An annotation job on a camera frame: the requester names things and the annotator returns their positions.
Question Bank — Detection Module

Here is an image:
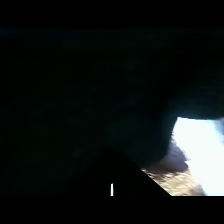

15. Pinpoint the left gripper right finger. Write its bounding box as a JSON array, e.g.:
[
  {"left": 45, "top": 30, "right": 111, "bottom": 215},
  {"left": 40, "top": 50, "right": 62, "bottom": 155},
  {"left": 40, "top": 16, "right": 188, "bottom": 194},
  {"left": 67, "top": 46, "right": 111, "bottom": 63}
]
[{"left": 111, "top": 149, "right": 172, "bottom": 197}]

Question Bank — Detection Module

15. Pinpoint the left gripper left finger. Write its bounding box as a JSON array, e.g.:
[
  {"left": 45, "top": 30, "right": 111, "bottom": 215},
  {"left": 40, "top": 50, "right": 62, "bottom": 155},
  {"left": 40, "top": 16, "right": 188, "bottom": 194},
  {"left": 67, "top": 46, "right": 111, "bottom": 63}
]
[{"left": 68, "top": 150, "right": 113, "bottom": 197}]

